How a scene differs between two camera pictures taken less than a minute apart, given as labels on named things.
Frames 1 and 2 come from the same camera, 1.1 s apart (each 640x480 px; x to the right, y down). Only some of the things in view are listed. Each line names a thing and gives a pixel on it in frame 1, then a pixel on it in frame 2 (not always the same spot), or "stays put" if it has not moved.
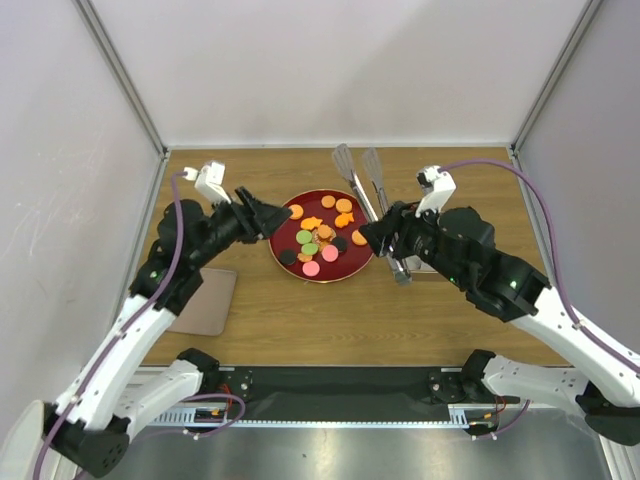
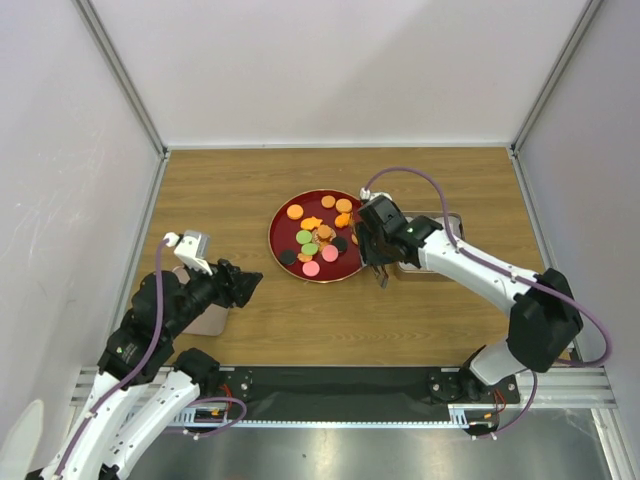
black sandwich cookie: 340,242 stays put
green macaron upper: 304,237 stays put
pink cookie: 330,253 stays put
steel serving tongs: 345,162 → 381,274
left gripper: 255,219 → 234,287
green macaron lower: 309,248 stays put
